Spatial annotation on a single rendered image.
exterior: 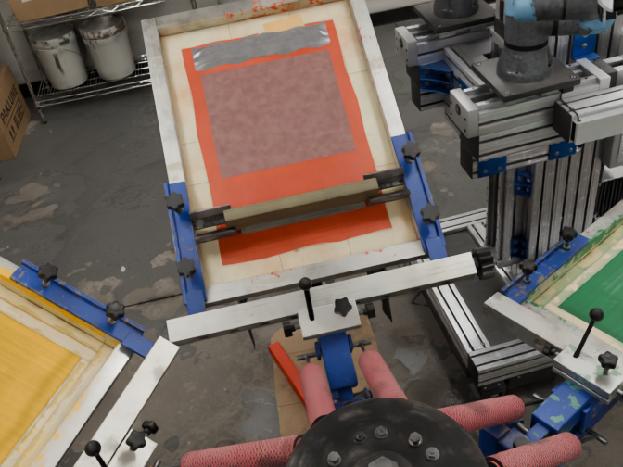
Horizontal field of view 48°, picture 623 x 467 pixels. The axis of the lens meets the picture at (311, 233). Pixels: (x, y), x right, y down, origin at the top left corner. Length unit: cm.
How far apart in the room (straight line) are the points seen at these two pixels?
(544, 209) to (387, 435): 164
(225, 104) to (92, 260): 209
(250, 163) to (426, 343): 146
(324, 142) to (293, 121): 10
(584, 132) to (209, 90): 102
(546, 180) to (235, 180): 121
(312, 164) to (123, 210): 243
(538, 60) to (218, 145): 89
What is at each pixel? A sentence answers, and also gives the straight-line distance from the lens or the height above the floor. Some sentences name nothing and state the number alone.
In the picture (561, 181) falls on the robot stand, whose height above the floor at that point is 73.
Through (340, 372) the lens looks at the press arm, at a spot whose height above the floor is 107.
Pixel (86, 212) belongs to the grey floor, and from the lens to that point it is 415.
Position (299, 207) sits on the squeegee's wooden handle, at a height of 128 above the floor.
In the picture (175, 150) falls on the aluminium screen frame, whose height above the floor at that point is 135.
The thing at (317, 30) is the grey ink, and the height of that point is 147.
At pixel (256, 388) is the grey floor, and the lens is 289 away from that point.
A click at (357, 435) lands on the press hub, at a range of 109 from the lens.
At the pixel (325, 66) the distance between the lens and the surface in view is 186.
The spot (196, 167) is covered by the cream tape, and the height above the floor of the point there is 130.
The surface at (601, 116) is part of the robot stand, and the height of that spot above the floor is 117.
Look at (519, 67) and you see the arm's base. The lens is 203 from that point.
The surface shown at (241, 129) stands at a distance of 178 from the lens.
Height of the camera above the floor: 222
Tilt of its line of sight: 39 degrees down
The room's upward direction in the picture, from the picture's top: 10 degrees counter-clockwise
